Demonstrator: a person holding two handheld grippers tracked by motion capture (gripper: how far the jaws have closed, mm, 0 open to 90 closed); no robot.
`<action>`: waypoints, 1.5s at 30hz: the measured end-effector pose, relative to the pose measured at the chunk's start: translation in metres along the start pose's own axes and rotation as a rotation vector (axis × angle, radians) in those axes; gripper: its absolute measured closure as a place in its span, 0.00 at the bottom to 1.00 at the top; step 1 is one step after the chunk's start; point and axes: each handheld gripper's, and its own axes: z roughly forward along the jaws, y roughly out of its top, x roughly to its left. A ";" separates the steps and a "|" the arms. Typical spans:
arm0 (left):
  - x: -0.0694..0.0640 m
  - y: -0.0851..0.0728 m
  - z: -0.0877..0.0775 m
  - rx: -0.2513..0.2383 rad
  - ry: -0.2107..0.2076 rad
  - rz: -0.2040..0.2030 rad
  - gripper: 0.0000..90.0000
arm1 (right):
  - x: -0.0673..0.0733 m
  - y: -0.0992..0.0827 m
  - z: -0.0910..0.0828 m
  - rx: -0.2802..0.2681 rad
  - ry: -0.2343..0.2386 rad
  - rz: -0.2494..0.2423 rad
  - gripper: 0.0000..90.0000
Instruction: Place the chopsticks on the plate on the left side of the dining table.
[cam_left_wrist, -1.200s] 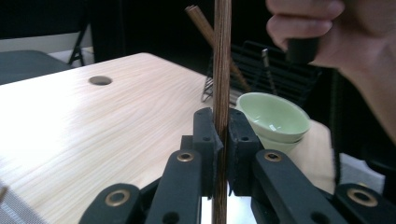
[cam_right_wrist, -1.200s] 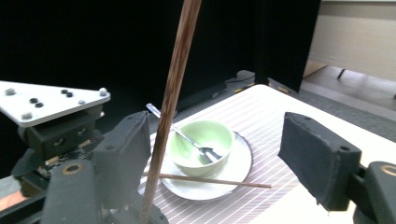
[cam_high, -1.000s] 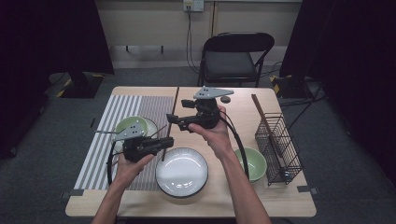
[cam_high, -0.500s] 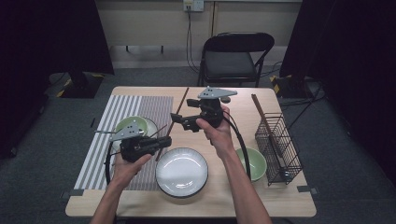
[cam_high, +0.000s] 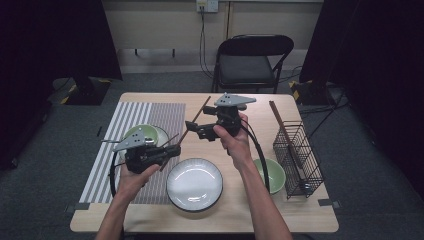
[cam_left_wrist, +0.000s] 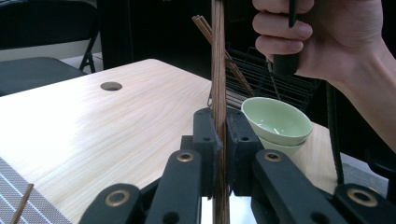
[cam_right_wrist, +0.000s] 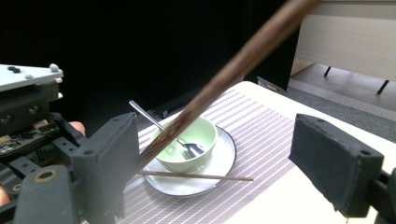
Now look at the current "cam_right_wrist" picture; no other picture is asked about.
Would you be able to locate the light green bowl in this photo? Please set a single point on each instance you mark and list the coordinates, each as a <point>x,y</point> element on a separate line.
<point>202,133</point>

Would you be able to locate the striped woven placemat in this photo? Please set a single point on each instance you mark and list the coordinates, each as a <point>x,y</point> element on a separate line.
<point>264,137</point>

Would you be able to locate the metal spoon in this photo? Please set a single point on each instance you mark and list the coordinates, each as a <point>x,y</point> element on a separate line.
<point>193,151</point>

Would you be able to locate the brown wooden chopstick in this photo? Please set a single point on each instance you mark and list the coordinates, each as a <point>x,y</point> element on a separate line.
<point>202,176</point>
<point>236,69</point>

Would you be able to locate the white plate black rim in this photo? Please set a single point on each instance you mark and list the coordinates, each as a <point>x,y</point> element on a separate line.
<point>218,161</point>

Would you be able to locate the black stand base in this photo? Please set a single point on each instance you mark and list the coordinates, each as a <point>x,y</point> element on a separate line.
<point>274,87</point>

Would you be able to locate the beige cabinet black legs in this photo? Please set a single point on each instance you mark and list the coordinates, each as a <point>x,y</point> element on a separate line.
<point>348,40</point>

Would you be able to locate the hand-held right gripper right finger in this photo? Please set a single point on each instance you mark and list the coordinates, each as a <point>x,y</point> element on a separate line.
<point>336,168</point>

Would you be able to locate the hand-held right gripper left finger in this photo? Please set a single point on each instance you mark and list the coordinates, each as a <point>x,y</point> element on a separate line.
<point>109,168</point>

